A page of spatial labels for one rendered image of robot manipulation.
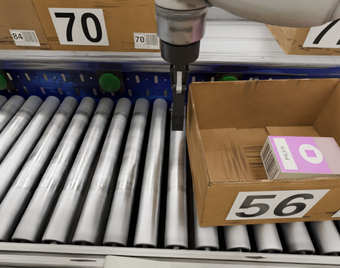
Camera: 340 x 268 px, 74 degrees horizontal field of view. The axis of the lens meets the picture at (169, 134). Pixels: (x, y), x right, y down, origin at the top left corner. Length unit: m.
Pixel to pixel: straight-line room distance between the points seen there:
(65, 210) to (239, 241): 0.38
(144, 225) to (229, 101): 0.38
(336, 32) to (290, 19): 0.60
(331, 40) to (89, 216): 0.84
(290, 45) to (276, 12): 0.57
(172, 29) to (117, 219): 0.40
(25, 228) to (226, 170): 0.47
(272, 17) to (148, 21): 0.51
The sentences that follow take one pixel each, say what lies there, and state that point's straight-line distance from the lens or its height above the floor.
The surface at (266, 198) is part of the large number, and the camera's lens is 0.45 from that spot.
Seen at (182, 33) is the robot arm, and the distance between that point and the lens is 0.41.
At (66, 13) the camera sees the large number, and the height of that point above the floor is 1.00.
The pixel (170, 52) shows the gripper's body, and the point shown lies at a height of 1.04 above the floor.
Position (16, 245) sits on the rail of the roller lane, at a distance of 0.60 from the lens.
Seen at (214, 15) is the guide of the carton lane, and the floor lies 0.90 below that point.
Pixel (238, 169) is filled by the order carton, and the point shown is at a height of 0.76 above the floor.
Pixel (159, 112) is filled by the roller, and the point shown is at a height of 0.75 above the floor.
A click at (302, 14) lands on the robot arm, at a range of 0.29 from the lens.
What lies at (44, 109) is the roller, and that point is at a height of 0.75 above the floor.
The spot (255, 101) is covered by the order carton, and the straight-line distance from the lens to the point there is 0.66.
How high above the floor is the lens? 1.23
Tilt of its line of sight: 46 degrees down
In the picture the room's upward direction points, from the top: straight up
